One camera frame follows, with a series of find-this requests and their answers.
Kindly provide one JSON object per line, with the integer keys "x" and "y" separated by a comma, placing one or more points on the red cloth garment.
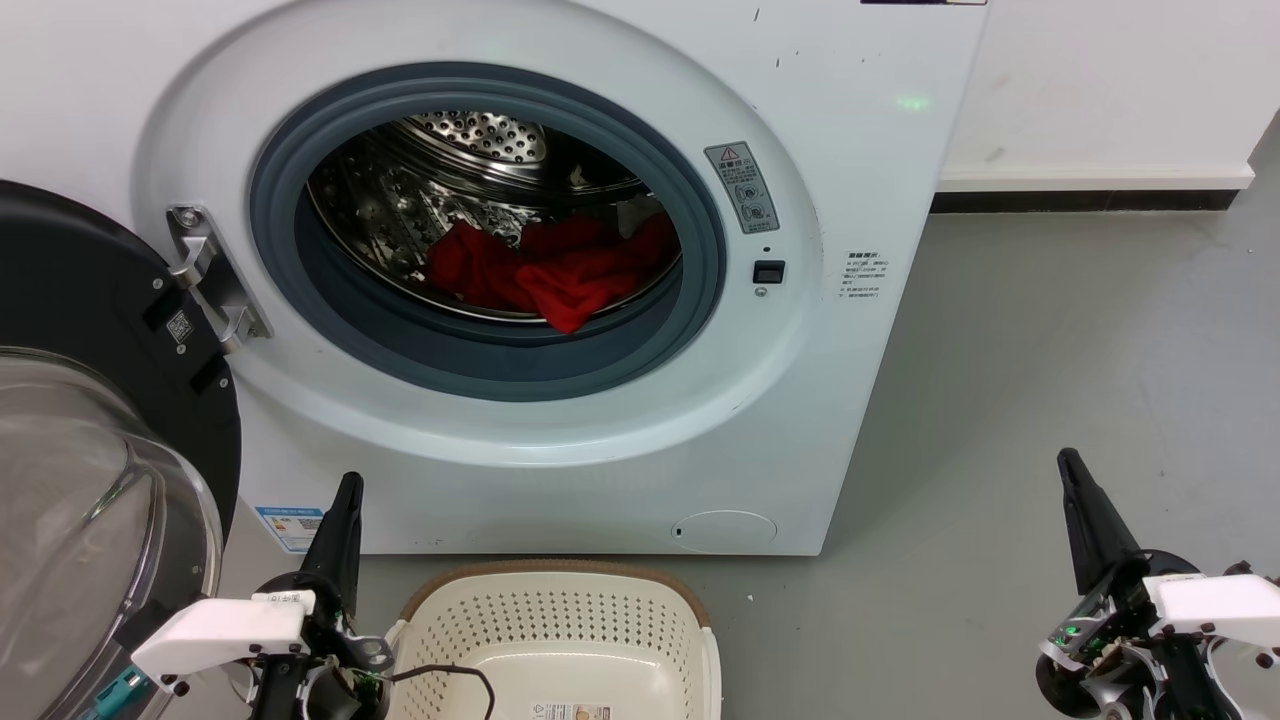
{"x": 560, "y": 280}

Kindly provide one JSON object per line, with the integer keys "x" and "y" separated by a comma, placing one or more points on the cream perforated laundry basket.
{"x": 560, "y": 620}

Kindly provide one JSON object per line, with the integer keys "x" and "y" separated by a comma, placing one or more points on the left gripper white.
{"x": 220, "y": 630}

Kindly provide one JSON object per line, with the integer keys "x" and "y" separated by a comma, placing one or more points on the white wall ledge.
{"x": 1090, "y": 178}

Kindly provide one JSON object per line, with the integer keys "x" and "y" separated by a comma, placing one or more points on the grey warning sticker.
{"x": 742, "y": 190}

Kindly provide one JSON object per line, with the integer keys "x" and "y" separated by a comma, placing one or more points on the silver metal door hinge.
{"x": 215, "y": 285}

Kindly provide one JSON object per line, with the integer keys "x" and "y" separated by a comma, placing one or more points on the small QR sticker on door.
{"x": 180, "y": 327}

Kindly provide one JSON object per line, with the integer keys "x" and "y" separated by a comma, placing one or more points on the small printed text label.
{"x": 863, "y": 275}

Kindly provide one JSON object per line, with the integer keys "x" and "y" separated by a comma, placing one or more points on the blue energy label sticker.
{"x": 290, "y": 528}

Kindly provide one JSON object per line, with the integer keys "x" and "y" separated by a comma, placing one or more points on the teal left camera connector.
{"x": 122, "y": 692}

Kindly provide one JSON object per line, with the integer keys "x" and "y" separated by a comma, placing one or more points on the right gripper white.
{"x": 1220, "y": 605}

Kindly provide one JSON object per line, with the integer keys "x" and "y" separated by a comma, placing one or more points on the white front-load washing machine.
{"x": 850, "y": 400}

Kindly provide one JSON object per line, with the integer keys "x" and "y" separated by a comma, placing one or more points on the round white filter cover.
{"x": 725, "y": 532}

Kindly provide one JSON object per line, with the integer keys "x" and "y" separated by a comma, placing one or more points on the grey rubber door gasket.
{"x": 500, "y": 365}

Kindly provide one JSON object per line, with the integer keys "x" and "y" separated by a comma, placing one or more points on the open washer door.
{"x": 60, "y": 290}

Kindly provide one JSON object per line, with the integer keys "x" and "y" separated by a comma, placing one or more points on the black baseboard strip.
{"x": 1080, "y": 201}

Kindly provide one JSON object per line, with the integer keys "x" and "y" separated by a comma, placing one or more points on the black square door latch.
{"x": 769, "y": 272}

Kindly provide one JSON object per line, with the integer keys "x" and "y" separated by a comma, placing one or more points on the perforated stainless steel drum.
{"x": 400, "y": 200}

